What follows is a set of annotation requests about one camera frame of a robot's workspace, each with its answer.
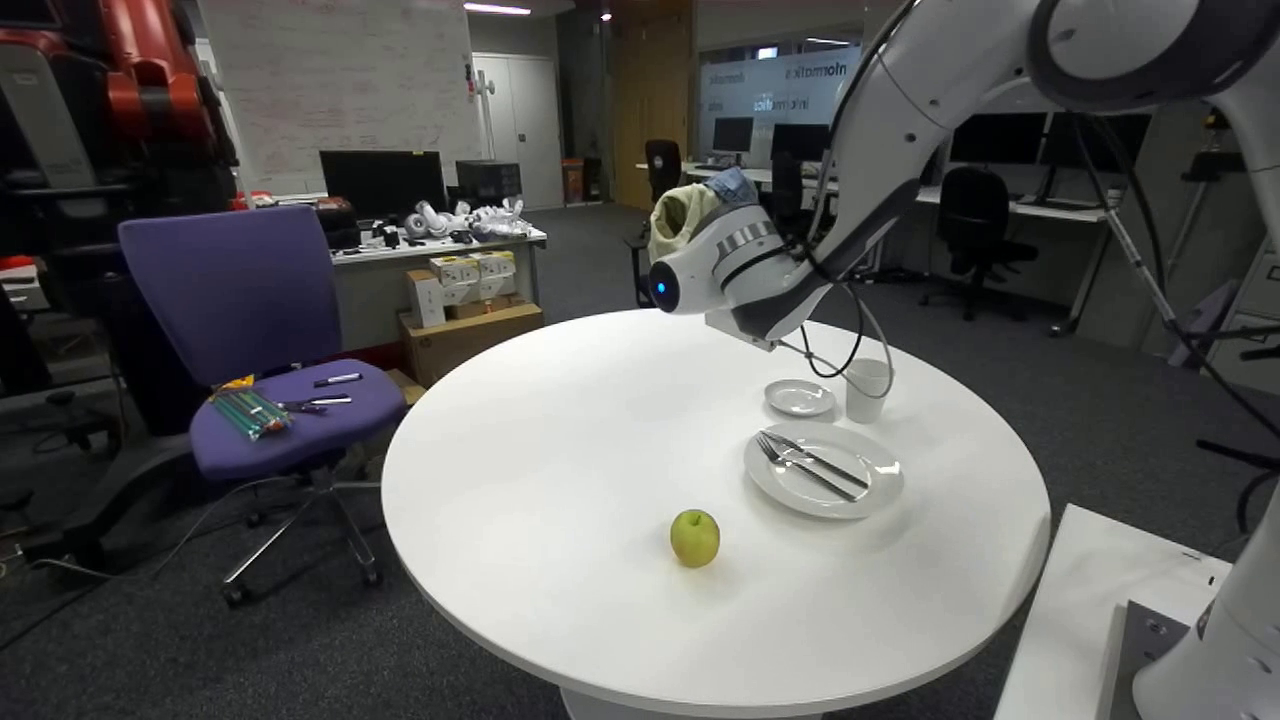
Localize brown cardboard box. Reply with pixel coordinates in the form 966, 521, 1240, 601
395, 296, 548, 390

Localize black computer monitor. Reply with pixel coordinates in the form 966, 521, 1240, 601
769, 122, 841, 205
945, 107, 1051, 170

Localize large black monitor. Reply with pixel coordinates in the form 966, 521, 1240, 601
315, 144, 453, 226

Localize large white plate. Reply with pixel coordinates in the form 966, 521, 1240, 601
739, 422, 907, 524

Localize small black monitor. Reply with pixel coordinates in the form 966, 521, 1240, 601
453, 155, 530, 214

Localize purple office chair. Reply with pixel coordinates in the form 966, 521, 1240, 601
114, 205, 414, 614

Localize dark handled fork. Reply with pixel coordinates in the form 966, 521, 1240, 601
751, 432, 864, 507

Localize green ribbed item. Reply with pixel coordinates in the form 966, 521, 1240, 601
210, 384, 296, 445

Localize small white saucer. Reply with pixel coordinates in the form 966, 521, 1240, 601
761, 375, 843, 426

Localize red industrial robot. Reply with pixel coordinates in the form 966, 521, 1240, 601
0, 0, 246, 210

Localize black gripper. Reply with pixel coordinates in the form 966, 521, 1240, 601
731, 274, 831, 353

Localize green red apple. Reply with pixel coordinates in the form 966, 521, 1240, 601
665, 505, 729, 573

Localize black office chair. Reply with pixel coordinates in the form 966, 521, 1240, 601
930, 165, 1045, 323

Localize white carton boxes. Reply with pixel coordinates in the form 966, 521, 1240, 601
405, 247, 525, 334

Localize gray mounting plate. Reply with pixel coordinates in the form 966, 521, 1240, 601
1109, 598, 1214, 720

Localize white cluttered desk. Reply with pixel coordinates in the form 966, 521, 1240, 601
324, 221, 551, 356

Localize gray robot cable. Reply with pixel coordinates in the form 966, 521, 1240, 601
775, 283, 899, 403

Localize beige jacket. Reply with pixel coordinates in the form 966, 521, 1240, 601
645, 179, 736, 274

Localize white side table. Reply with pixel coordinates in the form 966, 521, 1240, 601
990, 502, 1240, 720

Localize white mug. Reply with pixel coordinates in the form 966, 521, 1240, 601
841, 353, 899, 429

